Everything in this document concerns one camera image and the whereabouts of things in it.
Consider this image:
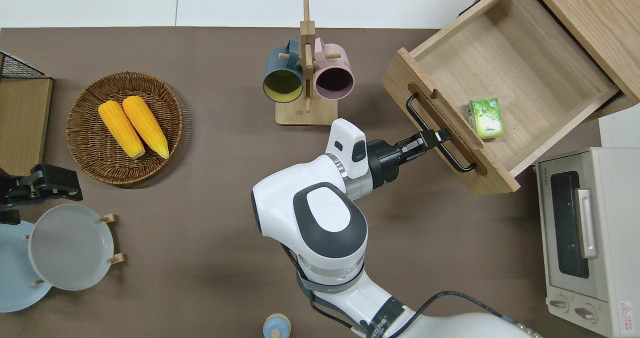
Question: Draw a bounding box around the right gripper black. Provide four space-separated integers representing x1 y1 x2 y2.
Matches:
367 129 451 189

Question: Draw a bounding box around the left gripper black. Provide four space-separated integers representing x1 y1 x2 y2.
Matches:
0 164 84 225

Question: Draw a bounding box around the black metal drawer handle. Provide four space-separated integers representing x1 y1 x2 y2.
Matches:
405 93 477 174

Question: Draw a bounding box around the light wooden drawer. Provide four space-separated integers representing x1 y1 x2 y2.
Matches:
382 0 621 197

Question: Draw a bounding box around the wooden drawer cabinet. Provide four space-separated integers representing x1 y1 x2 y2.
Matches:
472 0 640 119

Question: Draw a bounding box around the green tissue pack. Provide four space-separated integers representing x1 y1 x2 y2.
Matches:
466 98 505 140

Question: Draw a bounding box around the grey plate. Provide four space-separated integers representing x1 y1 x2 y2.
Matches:
28 204 115 291

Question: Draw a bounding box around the round wicker basket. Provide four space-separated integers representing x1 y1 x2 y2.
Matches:
66 71 184 186

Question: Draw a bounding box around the light blue plate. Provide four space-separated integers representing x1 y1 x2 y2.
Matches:
0 221 54 313

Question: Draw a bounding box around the wooden plate rack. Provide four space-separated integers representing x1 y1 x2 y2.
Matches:
22 213 126 286

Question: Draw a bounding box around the yellow corn cob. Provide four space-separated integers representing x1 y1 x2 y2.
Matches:
98 100 146 159
122 96 170 160

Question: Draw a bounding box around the pink mug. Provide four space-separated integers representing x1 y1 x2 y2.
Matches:
313 38 355 101

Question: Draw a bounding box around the wooden mug tree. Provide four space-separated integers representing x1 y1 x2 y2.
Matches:
275 0 339 126

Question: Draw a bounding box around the teal mug yellow inside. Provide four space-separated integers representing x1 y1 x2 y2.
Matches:
263 39 305 103

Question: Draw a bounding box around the brown table mat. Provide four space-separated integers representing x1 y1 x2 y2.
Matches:
0 27 608 338

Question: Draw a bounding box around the cream toaster oven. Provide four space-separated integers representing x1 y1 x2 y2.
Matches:
536 147 640 338

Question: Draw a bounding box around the blue bell wooden base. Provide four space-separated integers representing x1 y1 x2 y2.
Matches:
263 313 292 338

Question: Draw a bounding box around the grid-patterned wire storage box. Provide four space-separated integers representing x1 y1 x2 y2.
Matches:
0 51 54 177

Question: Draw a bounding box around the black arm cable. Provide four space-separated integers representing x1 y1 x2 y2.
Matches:
382 290 519 338

